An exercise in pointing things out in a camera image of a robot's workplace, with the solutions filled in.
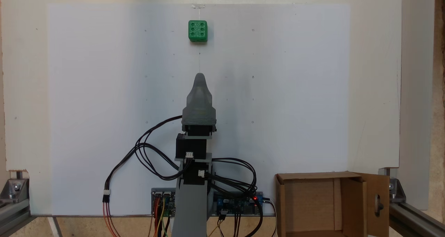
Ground translucent grey gripper finger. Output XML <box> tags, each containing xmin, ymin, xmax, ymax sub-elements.
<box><xmin>187</xmin><ymin>73</ymin><xmax>213</xmax><ymax>109</ymax></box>

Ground green dice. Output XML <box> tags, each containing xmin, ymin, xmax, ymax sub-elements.
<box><xmin>188</xmin><ymin>20</ymin><xmax>208</xmax><ymax>42</ymax></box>

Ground blue circuit board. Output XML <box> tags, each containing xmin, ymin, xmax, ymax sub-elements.
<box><xmin>210</xmin><ymin>192</ymin><xmax>264</xmax><ymax>216</ymax></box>

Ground white paper sheet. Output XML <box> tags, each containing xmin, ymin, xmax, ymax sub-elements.
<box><xmin>47</xmin><ymin>3</ymin><xmax>350</xmax><ymax>216</ymax></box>

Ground brown cardboard box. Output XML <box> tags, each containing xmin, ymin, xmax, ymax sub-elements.
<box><xmin>275</xmin><ymin>171</ymin><xmax>390</xmax><ymax>237</ymax></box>

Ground black gripper motor cable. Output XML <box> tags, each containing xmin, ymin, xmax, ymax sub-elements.
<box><xmin>134</xmin><ymin>115</ymin><xmax>191</xmax><ymax>181</ymax></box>

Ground black wrist motor cable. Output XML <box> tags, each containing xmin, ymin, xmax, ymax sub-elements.
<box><xmin>210</xmin><ymin>157</ymin><xmax>258</xmax><ymax>196</ymax></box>

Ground circuit board with jumper wires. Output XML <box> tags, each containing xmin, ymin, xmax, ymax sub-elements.
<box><xmin>151</xmin><ymin>188</ymin><xmax>177</xmax><ymax>217</ymax></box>

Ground black cable with white connector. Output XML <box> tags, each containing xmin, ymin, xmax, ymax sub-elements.
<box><xmin>103</xmin><ymin>143</ymin><xmax>181</xmax><ymax>204</ymax></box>

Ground yellow jumper wire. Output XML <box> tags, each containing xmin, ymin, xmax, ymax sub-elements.
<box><xmin>157</xmin><ymin>197</ymin><xmax>166</xmax><ymax>237</ymax></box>

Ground black elbow motor cable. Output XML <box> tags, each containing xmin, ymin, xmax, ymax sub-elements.
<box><xmin>205</xmin><ymin>173</ymin><xmax>265</xmax><ymax>237</ymax></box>

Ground thin grey power cable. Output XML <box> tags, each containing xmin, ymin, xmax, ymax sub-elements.
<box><xmin>263</xmin><ymin>197</ymin><xmax>278</xmax><ymax>237</ymax></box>

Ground red and orange wires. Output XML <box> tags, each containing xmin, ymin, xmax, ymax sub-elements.
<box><xmin>103</xmin><ymin>202</ymin><xmax>121</xmax><ymax>237</ymax></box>

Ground aluminium frame corner bracket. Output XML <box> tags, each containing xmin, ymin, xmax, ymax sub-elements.
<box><xmin>0</xmin><ymin>170</ymin><xmax>32</xmax><ymax>237</ymax></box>
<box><xmin>378</xmin><ymin>167</ymin><xmax>445</xmax><ymax>237</ymax></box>

